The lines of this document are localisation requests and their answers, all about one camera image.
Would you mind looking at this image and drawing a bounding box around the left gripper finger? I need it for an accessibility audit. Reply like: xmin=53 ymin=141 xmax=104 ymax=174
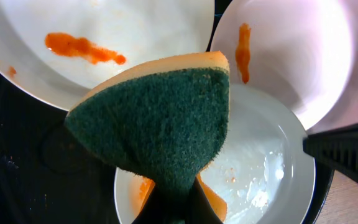
xmin=132 ymin=177 xmax=224 ymax=224

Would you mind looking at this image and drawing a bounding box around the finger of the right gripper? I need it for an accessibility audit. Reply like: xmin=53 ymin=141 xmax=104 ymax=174
xmin=303 ymin=123 xmax=358 ymax=183

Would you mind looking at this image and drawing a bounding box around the light grey plate bottom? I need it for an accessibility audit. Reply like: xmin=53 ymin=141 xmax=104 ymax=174
xmin=113 ymin=82 xmax=316 ymax=224

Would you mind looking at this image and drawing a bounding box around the green and yellow sponge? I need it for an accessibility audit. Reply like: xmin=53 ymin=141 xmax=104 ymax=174
xmin=63 ymin=50 xmax=231 ymax=222

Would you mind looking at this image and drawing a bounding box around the round black serving tray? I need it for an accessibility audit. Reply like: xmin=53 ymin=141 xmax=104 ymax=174
xmin=0 ymin=0 xmax=335 ymax=224

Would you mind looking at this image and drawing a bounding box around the pinkish white plate top right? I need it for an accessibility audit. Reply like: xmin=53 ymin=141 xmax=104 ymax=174
xmin=211 ymin=0 xmax=358 ymax=133

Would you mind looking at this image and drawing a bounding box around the white plate top left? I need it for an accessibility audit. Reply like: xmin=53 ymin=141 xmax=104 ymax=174
xmin=0 ymin=0 xmax=216 ymax=110

